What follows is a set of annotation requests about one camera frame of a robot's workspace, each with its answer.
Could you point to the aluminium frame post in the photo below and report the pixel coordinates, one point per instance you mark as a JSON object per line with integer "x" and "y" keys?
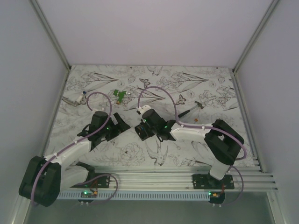
{"x": 46, "y": 25}
{"x": 261, "y": 26}

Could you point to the aluminium rail beam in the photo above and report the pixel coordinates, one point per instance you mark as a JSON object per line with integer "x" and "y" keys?
{"x": 180, "y": 178}

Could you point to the black fuse box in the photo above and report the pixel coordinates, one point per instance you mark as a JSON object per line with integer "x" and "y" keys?
{"x": 143, "y": 132}

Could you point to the hammer with black handle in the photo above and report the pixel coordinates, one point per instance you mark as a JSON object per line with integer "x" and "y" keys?
{"x": 197, "y": 105}

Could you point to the right aluminium frame post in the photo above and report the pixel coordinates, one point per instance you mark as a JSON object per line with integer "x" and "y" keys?
{"x": 261, "y": 26}

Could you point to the left aluminium frame post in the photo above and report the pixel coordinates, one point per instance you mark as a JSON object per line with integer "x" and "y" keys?
{"x": 46, "y": 25}

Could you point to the grey slotted cable duct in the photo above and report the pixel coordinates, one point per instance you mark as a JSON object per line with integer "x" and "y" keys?
{"x": 138, "y": 195}

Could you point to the green connector part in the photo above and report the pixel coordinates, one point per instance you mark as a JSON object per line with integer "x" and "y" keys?
{"x": 120, "y": 95}

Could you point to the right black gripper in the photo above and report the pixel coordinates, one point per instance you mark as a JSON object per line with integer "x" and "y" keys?
{"x": 144, "y": 124}

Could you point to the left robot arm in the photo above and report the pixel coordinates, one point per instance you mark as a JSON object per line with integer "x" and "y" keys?
{"x": 45, "y": 177}

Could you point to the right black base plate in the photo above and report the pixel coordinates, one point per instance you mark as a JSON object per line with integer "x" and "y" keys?
{"x": 206, "y": 181}

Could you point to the metal bracket with blue knob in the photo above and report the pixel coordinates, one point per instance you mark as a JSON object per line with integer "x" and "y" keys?
{"x": 81, "y": 100}

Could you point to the right small circuit board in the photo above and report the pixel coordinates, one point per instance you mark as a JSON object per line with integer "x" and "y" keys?
{"x": 215, "y": 194}

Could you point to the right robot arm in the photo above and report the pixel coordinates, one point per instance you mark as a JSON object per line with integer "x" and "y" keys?
{"x": 222, "y": 140}

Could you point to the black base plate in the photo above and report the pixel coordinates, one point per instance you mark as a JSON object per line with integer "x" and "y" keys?
{"x": 100, "y": 181}
{"x": 206, "y": 181}

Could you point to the small circuit board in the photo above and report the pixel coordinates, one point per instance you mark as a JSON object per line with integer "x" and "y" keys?
{"x": 215, "y": 194}
{"x": 89, "y": 194}

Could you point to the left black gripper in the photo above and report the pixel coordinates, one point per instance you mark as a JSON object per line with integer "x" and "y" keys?
{"x": 116, "y": 131}

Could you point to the left small circuit board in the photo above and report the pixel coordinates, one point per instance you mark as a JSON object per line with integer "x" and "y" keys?
{"x": 89, "y": 194}

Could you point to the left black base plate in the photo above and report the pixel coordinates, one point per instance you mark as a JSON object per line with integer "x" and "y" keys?
{"x": 100, "y": 181}

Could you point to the floral patterned table mat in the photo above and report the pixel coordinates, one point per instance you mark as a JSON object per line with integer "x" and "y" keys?
{"x": 166, "y": 89}

